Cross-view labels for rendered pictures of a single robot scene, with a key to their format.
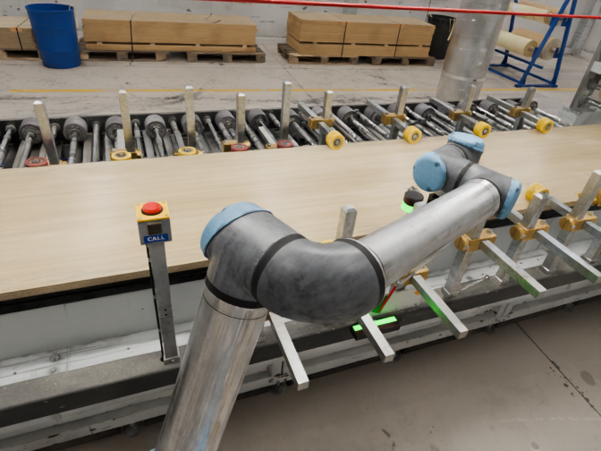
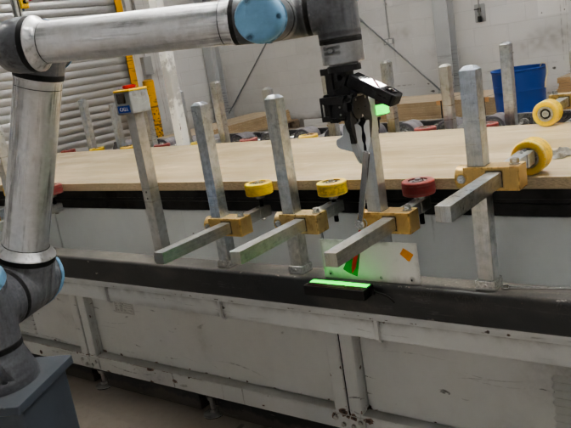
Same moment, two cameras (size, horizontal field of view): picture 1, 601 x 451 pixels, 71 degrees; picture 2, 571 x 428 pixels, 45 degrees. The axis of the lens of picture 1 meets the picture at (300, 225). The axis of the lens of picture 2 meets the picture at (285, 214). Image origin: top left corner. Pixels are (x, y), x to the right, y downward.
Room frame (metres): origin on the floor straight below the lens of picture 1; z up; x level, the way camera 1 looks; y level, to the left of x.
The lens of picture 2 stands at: (0.19, -1.63, 1.27)
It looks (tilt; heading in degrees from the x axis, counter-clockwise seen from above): 13 degrees down; 63
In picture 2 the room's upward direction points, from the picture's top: 9 degrees counter-clockwise
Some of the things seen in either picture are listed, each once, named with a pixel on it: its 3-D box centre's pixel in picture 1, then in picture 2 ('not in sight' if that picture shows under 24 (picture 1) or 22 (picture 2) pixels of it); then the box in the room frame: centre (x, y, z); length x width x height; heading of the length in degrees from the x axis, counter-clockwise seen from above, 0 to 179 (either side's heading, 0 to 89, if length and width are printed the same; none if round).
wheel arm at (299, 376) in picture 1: (276, 323); (217, 232); (0.84, 0.04, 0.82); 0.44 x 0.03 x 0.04; 24
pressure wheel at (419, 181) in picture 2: not in sight; (420, 200); (1.23, -0.34, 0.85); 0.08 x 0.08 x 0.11
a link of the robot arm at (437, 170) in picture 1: (443, 169); (281, 18); (0.93, -0.33, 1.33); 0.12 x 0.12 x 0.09; 48
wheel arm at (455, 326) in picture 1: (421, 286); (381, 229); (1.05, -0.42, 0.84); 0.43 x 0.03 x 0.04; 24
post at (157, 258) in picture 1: (163, 303); (149, 188); (0.77, 0.34, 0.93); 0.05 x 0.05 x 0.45; 24
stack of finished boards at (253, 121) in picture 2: not in sight; (221, 130); (4.24, 7.81, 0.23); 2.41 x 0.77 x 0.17; 22
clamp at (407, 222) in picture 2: (406, 274); (388, 219); (1.10, -0.38, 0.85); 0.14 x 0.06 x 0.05; 114
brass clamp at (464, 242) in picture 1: (474, 240); (489, 176); (1.20, -0.60, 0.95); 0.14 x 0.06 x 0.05; 114
